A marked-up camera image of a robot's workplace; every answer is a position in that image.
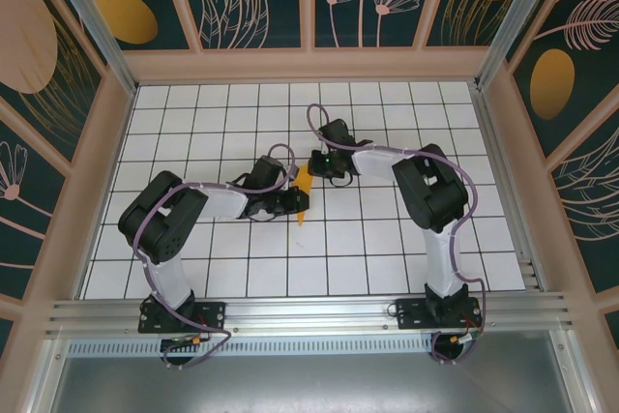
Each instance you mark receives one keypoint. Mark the orange paper sheet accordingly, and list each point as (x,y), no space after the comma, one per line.
(304,180)

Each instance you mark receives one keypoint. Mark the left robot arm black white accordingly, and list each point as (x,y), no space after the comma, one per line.
(167,277)

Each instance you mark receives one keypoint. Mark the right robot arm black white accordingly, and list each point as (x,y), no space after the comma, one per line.
(442,268)

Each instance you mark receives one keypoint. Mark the grey metal sheet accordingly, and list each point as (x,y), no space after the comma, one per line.
(309,384)

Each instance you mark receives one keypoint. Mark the aluminium mounting rail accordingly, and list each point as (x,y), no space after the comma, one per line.
(309,311)

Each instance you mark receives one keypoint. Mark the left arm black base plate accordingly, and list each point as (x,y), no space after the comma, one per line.
(213,316)

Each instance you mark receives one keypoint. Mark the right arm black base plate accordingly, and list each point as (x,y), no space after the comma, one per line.
(411,316)

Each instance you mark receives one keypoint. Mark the aluminium side rail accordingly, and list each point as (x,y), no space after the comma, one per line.
(510,190)

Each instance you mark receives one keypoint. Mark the aluminium frame post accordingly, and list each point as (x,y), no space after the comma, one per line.
(512,21)
(94,26)

